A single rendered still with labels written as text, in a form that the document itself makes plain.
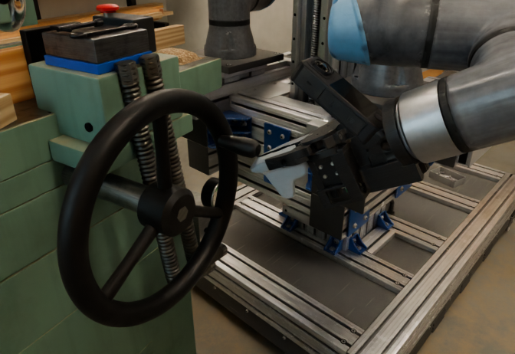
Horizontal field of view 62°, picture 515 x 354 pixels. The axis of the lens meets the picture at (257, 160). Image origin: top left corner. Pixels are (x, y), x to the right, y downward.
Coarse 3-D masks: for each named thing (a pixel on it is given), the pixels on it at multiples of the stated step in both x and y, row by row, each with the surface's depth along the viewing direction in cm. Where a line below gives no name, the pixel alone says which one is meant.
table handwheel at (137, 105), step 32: (160, 96) 45; (192, 96) 50; (128, 128) 42; (160, 128) 47; (224, 128) 56; (96, 160) 40; (160, 160) 49; (224, 160) 60; (96, 192) 40; (128, 192) 53; (160, 192) 50; (224, 192) 62; (64, 224) 39; (160, 224) 49; (224, 224) 62; (64, 256) 40; (128, 256) 48; (192, 256) 61; (96, 288) 43; (96, 320) 45; (128, 320) 49
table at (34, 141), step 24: (192, 72) 78; (216, 72) 84; (24, 120) 53; (48, 120) 55; (0, 144) 50; (24, 144) 53; (48, 144) 56; (72, 144) 54; (0, 168) 51; (24, 168) 54
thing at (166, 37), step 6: (156, 30) 89; (162, 30) 90; (168, 30) 92; (174, 30) 93; (180, 30) 95; (156, 36) 89; (162, 36) 91; (168, 36) 92; (174, 36) 94; (180, 36) 95; (156, 42) 90; (162, 42) 91; (168, 42) 92; (174, 42) 94; (180, 42) 96; (156, 48) 90; (162, 48) 91
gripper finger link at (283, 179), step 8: (272, 152) 53; (280, 152) 50; (256, 160) 55; (264, 160) 52; (256, 168) 54; (264, 168) 52; (280, 168) 51; (288, 168) 51; (296, 168) 50; (304, 168) 50; (272, 176) 53; (280, 176) 52; (288, 176) 52; (296, 176) 51; (272, 184) 54; (280, 184) 53; (288, 184) 52; (280, 192) 53; (288, 192) 53
